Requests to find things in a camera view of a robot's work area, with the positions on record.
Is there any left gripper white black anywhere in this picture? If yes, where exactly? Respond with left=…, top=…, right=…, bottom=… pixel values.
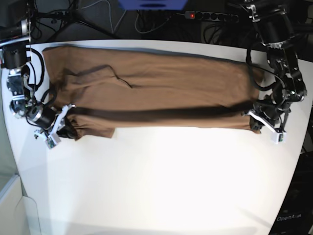
left=243, top=101, right=290, bottom=134

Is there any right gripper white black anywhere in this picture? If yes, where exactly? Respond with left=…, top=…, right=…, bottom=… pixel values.
left=33, top=104, right=78, bottom=140

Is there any brown t-shirt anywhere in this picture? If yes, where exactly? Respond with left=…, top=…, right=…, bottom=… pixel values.
left=43, top=46, right=264, bottom=140

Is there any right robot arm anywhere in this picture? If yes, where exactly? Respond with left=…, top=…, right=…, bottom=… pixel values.
left=0, top=0, right=77, bottom=141

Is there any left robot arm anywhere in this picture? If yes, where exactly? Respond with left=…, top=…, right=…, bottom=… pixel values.
left=229, top=0, right=307, bottom=137

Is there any white power strip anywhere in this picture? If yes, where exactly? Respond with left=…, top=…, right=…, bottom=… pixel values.
left=183, top=11, right=239, bottom=23

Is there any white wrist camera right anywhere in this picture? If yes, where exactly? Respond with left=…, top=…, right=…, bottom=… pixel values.
left=45, top=133, right=61, bottom=149

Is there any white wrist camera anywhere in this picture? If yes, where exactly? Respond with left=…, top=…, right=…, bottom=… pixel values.
left=271, top=132, right=287, bottom=144
left=45, top=133, right=61, bottom=149

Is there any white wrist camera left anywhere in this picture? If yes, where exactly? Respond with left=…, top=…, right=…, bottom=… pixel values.
left=271, top=132, right=287, bottom=144

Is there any grey cable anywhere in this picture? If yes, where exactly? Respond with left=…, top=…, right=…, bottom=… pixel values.
left=80, top=0, right=128, bottom=34

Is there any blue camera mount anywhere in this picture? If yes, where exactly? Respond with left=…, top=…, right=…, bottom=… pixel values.
left=119, top=0, right=187, bottom=10

